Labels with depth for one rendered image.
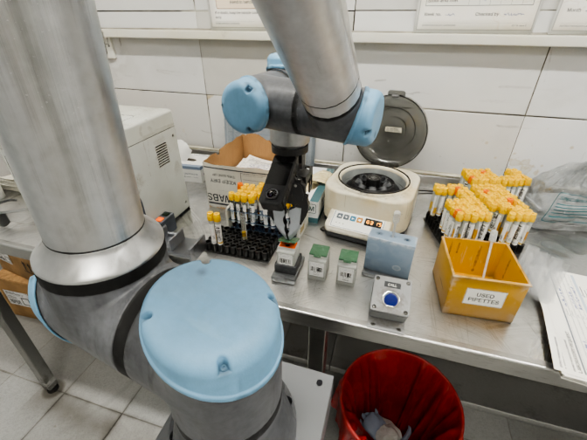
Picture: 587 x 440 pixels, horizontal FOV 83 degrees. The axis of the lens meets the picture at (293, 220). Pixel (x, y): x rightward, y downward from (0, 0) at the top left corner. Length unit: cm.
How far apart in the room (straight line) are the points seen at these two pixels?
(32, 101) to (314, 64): 22
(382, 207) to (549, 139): 59
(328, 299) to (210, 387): 47
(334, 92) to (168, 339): 29
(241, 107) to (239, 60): 78
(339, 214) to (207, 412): 68
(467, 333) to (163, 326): 58
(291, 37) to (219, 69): 99
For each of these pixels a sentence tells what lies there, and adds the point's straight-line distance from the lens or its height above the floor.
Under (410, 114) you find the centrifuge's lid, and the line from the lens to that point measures 111.
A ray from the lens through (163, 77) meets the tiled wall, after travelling 143.
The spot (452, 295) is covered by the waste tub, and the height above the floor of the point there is 93.
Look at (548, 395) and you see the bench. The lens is 156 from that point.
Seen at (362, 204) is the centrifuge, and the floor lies 97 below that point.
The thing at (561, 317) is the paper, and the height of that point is 89.
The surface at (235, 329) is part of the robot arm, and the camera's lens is 28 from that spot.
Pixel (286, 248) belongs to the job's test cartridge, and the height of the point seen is 95.
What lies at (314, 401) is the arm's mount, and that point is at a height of 95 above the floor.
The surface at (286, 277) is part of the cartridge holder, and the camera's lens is 75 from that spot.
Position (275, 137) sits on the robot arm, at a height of 120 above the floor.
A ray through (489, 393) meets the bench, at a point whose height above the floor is 27.
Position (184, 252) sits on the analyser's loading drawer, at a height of 92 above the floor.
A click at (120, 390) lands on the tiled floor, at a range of 178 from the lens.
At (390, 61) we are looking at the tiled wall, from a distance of 114.
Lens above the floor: 139
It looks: 32 degrees down
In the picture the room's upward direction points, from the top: straight up
